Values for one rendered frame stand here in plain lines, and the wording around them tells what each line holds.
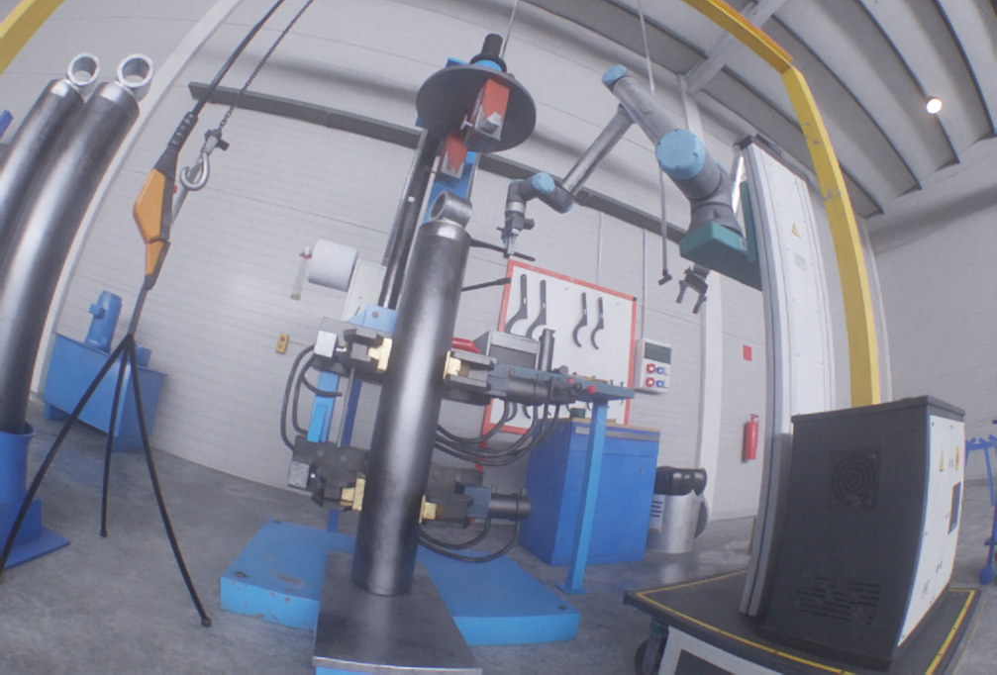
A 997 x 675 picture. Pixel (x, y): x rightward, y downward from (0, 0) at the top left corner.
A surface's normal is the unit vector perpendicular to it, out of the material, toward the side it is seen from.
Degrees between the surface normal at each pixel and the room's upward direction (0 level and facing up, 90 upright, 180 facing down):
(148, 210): 90
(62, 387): 90
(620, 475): 90
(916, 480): 90
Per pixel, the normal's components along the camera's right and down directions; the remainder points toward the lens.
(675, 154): -0.72, -0.26
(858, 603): -0.94, -0.24
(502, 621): 0.33, -0.26
